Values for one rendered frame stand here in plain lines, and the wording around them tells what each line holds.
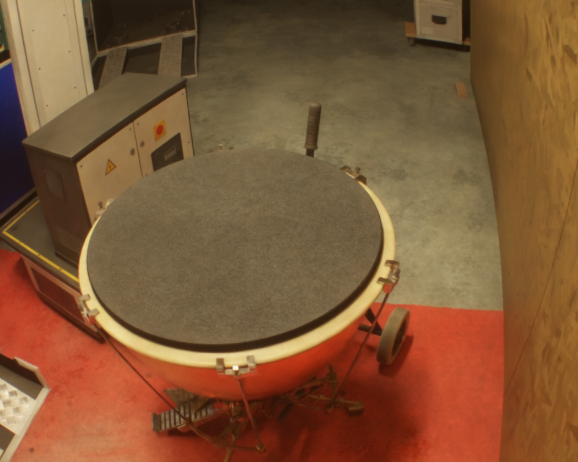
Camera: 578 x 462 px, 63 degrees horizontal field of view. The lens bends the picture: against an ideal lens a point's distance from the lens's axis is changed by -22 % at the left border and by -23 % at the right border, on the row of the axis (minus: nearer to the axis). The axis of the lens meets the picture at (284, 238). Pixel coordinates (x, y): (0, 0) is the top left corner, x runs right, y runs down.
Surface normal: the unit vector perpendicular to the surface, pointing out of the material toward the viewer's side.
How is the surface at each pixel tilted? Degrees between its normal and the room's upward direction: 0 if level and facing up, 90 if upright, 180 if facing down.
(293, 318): 0
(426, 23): 90
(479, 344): 0
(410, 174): 0
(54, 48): 90
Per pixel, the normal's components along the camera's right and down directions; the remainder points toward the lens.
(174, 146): 0.85, 0.29
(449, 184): -0.07, -0.78
